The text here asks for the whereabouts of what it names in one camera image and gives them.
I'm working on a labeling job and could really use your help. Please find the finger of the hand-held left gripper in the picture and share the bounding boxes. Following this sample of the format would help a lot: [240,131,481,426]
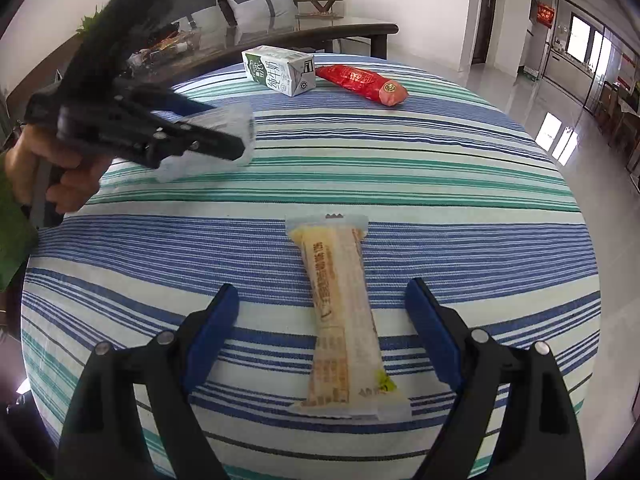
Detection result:
[142,92,217,123]
[145,121,247,170]

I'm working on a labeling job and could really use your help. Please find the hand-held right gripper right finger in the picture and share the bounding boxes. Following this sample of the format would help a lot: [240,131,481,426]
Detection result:
[405,277,587,480]

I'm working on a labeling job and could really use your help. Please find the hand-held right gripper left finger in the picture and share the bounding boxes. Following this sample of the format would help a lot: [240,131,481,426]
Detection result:
[56,283,241,480]

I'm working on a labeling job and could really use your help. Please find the clear plastic box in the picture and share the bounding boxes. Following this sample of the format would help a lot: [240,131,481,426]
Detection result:
[152,101,256,183]

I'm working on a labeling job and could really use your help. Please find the cream bread packet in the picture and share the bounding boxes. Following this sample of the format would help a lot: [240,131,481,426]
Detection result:
[285,212,412,421]

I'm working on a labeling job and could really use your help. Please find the person's left forearm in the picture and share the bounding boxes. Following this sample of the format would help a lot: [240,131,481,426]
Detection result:
[0,152,40,293]

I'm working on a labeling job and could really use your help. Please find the person's left hand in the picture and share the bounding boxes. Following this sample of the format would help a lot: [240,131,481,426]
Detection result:
[9,122,115,215]

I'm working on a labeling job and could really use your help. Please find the green white milk carton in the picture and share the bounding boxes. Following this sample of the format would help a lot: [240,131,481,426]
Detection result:
[241,45,317,97]

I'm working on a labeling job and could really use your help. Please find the blue green striped tablecloth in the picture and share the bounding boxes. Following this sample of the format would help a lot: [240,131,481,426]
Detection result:
[20,54,601,480]

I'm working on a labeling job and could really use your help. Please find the red sausage packet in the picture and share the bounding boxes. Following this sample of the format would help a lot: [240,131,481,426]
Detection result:
[315,64,409,108]

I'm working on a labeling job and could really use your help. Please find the wooden sofa with cushions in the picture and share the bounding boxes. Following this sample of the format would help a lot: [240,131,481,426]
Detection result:
[5,15,400,126]

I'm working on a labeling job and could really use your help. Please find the wooden dining table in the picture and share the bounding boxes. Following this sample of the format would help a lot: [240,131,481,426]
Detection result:
[597,80,640,171]

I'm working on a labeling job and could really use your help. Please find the dark wooden door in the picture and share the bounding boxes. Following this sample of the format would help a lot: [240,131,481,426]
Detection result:
[472,0,499,66]

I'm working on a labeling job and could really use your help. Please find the grey white strapped pillow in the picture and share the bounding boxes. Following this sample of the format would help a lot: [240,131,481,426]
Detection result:
[221,0,298,36]

